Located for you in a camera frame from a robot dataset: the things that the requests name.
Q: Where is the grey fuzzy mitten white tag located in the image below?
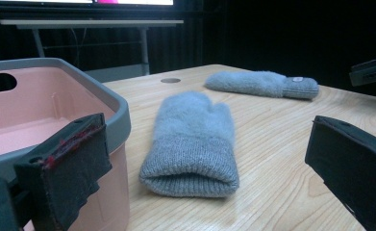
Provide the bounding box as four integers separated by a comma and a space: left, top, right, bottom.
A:
204, 70, 320, 100

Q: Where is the grey round table cap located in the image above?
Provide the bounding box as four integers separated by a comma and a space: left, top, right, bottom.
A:
160, 77, 182, 85

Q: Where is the pink basket with grey rim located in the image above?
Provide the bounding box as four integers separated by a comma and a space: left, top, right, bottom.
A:
0, 57, 133, 231

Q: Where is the white metal-legged table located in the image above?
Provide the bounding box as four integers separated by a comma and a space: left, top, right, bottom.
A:
0, 18, 185, 77

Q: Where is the plain grey fuzzy mitten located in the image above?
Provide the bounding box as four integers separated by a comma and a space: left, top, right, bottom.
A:
138, 90, 240, 198

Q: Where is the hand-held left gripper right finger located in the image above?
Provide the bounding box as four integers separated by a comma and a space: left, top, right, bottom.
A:
304, 115, 376, 231

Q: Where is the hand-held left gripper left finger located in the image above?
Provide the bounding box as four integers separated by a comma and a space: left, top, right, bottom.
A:
13, 113, 113, 231

